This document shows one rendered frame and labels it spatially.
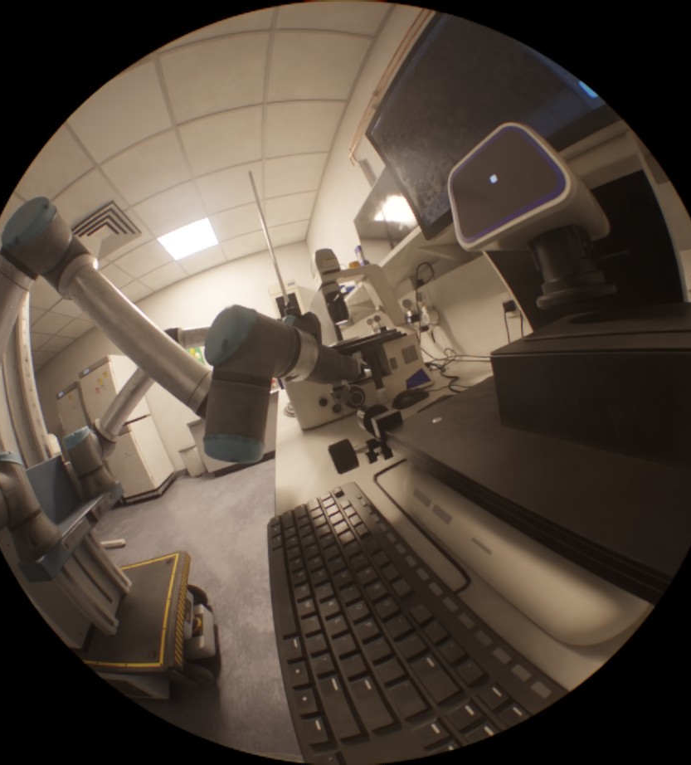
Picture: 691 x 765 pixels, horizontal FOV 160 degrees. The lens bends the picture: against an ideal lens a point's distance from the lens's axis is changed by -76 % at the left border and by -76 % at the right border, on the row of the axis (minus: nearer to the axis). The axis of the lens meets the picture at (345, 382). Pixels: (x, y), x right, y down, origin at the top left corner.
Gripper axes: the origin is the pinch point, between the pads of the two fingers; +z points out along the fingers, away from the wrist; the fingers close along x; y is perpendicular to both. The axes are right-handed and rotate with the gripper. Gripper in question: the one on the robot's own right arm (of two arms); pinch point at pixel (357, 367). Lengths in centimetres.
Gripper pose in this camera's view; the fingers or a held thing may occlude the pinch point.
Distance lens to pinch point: 60.6
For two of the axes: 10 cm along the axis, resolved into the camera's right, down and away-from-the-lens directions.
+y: 0.9, 9.7, -2.4
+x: 8.3, -2.0, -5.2
